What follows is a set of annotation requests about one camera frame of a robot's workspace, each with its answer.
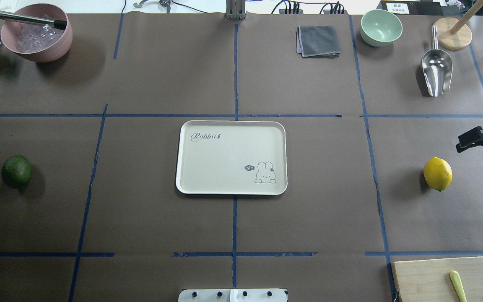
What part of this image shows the yellow lemon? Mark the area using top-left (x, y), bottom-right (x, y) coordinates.
top-left (423, 157), bottom-right (454, 192)

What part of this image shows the beige rabbit tray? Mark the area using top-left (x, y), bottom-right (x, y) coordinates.
top-left (176, 120), bottom-right (288, 195)

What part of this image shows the steel scoop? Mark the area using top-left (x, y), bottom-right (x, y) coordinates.
top-left (421, 25), bottom-right (453, 97)

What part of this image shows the wooden mug tree stand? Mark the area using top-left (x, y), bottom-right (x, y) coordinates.
top-left (431, 0), bottom-right (483, 50)

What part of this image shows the yellow plastic knife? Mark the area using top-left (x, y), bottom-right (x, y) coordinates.
top-left (449, 270), bottom-right (467, 302)

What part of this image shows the wooden cutting board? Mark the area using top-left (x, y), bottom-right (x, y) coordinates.
top-left (392, 256), bottom-right (483, 302)

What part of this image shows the mint green bowl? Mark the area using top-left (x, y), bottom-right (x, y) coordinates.
top-left (360, 9), bottom-right (403, 47)

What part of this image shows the grey folded cloth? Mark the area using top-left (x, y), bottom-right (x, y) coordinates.
top-left (296, 26), bottom-right (340, 58)

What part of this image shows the metal muddler stick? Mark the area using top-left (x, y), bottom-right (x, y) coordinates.
top-left (0, 11), bottom-right (68, 30)

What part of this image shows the pink bowl with ice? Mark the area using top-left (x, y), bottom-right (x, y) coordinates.
top-left (0, 3), bottom-right (73, 62)

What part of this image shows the green lime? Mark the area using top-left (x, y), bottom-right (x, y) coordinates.
top-left (1, 154), bottom-right (33, 188)

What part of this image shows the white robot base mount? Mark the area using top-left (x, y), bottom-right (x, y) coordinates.
top-left (178, 288), bottom-right (289, 302)

